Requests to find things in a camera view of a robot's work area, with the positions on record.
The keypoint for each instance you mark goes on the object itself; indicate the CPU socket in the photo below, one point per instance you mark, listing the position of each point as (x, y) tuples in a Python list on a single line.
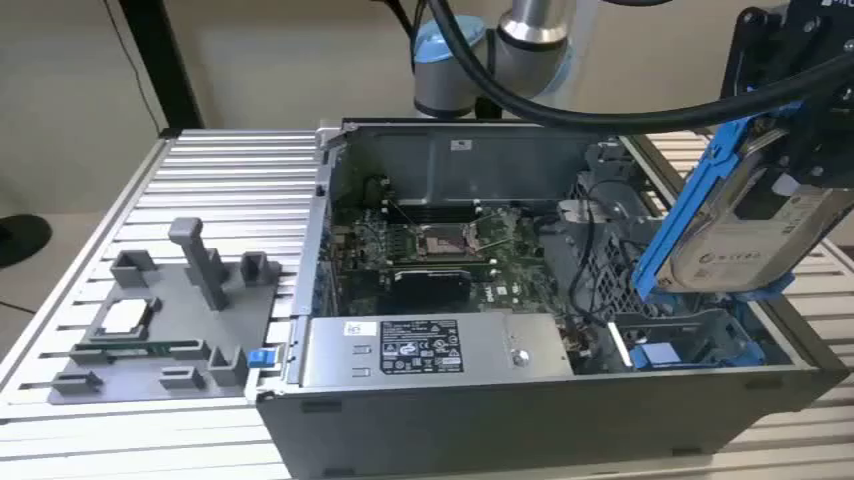
[(436, 245)]

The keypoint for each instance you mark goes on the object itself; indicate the silver CPU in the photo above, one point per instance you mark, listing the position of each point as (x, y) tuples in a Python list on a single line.
[(125, 317)]

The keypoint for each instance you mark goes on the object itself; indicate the blue disk carrier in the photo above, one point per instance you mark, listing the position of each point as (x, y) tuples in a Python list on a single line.
[(654, 356)]

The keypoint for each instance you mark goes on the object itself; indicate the grey parts rack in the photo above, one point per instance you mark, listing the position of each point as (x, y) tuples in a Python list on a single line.
[(167, 330)]

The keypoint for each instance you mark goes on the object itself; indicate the grey perforated drive cage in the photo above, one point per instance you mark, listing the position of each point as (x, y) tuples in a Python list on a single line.
[(567, 250)]

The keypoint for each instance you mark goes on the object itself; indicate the dark grey PC case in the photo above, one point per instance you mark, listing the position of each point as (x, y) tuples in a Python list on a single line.
[(467, 430)]

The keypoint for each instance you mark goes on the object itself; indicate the hard disk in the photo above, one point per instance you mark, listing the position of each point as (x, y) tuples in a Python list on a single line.
[(707, 235)]

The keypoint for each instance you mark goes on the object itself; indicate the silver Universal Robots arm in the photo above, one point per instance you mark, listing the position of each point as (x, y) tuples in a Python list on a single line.
[(453, 80)]

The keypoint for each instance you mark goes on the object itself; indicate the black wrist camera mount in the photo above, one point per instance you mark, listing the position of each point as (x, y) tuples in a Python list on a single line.
[(750, 50)]

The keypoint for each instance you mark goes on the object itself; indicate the black graphics card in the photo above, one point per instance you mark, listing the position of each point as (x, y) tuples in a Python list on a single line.
[(427, 287)]

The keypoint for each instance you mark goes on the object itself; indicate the black round stand base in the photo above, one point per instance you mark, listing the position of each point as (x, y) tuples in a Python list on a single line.
[(22, 240)]

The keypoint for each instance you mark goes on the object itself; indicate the black upright post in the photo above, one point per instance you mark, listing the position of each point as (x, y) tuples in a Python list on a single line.
[(160, 65)]

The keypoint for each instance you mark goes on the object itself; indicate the silver power supply unit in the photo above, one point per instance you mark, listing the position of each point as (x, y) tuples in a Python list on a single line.
[(333, 350)]

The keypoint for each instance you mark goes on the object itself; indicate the green motherboard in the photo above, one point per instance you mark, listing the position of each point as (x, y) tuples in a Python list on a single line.
[(516, 270)]

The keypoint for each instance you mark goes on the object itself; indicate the green RAM stick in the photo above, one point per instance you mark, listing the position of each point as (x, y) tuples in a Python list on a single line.
[(156, 347)]

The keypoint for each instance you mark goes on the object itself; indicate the blue case latch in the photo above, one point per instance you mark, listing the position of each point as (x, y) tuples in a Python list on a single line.
[(260, 359)]

